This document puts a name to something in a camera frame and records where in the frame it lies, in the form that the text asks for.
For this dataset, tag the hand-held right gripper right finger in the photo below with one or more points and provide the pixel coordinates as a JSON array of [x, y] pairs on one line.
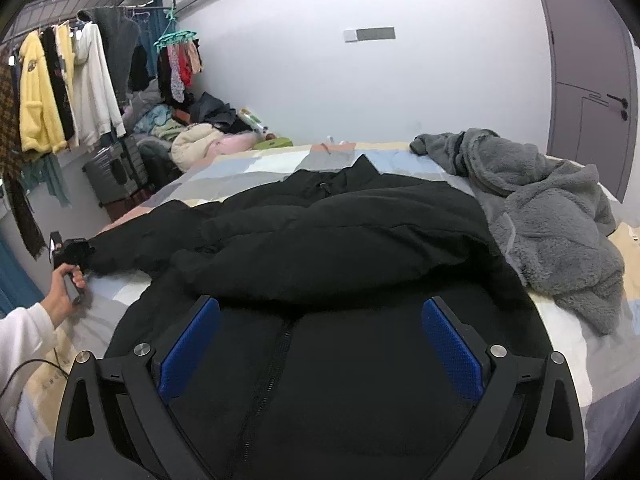
[[452, 347]]

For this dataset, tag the grey door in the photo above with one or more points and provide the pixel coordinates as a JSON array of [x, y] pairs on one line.
[[585, 70]]

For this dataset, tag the grey wall switch panel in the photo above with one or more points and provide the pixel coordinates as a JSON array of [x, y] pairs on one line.
[[370, 34]]

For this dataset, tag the yellow fleece jacket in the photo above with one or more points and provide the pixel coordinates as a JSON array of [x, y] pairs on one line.
[[37, 100]]

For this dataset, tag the bed with patchwork sheet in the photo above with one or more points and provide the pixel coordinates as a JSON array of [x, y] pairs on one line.
[[260, 170]]

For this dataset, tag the white hooded jacket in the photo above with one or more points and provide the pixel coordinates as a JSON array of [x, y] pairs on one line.
[[95, 90]]

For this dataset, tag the metal clothes rack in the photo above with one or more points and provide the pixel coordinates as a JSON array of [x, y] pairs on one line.
[[85, 5]]

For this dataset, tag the brown checked scarf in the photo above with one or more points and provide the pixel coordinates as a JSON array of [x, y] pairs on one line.
[[12, 160]]

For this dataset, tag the pile of assorted clothes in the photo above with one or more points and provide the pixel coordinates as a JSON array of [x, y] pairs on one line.
[[200, 130]]

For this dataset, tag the person's left hand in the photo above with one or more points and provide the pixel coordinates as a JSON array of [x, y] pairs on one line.
[[62, 292]]

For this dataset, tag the dark grey suitcase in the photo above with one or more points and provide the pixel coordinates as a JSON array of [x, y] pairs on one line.
[[117, 172]]

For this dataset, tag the dark grey hanging coat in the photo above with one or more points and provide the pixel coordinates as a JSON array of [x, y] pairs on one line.
[[117, 45]]

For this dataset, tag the person's left forearm white sleeve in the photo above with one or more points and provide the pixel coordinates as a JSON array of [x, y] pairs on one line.
[[22, 355]]

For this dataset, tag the black puffer jacket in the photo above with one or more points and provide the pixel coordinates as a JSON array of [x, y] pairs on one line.
[[310, 270]]

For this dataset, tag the grey fleece jacket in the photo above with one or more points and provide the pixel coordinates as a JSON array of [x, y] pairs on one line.
[[545, 220]]

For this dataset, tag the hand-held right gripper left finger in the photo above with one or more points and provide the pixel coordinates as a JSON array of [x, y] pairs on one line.
[[187, 350]]

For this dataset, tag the green clip hanger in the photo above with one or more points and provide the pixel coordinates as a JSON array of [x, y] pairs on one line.
[[175, 35]]

